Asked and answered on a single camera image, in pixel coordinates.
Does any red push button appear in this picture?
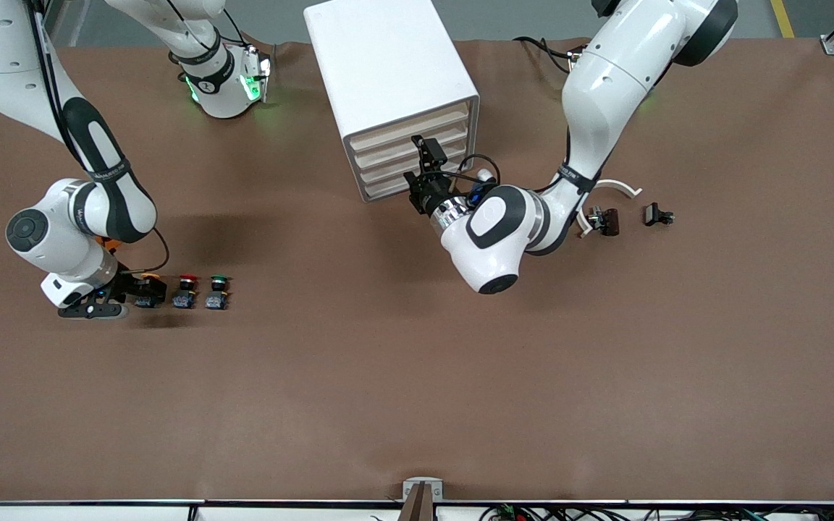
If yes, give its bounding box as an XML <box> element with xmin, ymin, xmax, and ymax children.
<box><xmin>173</xmin><ymin>273</ymin><xmax>200</xmax><ymax>310</ymax></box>

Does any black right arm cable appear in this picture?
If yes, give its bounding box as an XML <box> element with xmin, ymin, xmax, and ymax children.
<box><xmin>22</xmin><ymin>0</ymin><xmax>172</xmax><ymax>276</ymax></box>

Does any white cream-fronted drawer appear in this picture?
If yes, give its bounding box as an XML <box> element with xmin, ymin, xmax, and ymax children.
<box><xmin>356</xmin><ymin>135</ymin><xmax>475</xmax><ymax>187</ymax></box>
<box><xmin>348</xmin><ymin>101</ymin><xmax>473</xmax><ymax>155</ymax></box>
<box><xmin>352</xmin><ymin>118</ymin><xmax>473</xmax><ymax>171</ymax></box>
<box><xmin>361</xmin><ymin>151</ymin><xmax>477</xmax><ymax>203</ymax></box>

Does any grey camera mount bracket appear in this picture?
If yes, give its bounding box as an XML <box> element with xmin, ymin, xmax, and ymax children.
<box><xmin>397</xmin><ymin>477</ymin><xmax>445</xmax><ymax>521</ymax></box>

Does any tangled multicolour cable bundle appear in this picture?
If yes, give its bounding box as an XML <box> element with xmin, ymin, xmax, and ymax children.
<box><xmin>481</xmin><ymin>504</ymin><xmax>834</xmax><ymax>521</ymax></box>

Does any green push button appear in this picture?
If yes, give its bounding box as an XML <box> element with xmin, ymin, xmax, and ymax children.
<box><xmin>205</xmin><ymin>274</ymin><xmax>233</xmax><ymax>311</ymax></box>

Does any brown table mat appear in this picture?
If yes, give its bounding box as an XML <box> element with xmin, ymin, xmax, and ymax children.
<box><xmin>0</xmin><ymin>36</ymin><xmax>834</xmax><ymax>504</ymax></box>

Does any white table edge rail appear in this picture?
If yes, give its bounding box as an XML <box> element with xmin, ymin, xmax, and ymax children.
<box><xmin>0</xmin><ymin>499</ymin><xmax>834</xmax><ymax>521</ymax></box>

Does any yellow push button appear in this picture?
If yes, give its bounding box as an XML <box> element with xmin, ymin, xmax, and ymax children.
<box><xmin>134</xmin><ymin>272</ymin><xmax>164</xmax><ymax>310</ymax></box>

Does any white drawer cabinet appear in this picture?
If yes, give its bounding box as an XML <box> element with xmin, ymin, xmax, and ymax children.
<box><xmin>304</xmin><ymin>0</ymin><xmax>481</xmax><ymax>204</ymax></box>

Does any white curved plastic clamp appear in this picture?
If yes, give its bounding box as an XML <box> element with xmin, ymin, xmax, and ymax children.
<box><xmin>576</xmin><ymin>179</ymin><xmax>643</xmax><ymax>239</ymax></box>

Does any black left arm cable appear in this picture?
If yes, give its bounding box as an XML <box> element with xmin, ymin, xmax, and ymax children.
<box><xmin>436</xmin><ymin>153</ymin><xmax>497</xmax><ymax>206</ymax></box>

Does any black arm base cable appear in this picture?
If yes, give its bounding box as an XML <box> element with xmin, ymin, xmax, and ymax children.
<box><xmin>513</xmin><ymin>35</ymin><xmax>578</xmax><ymax>75</ymax></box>

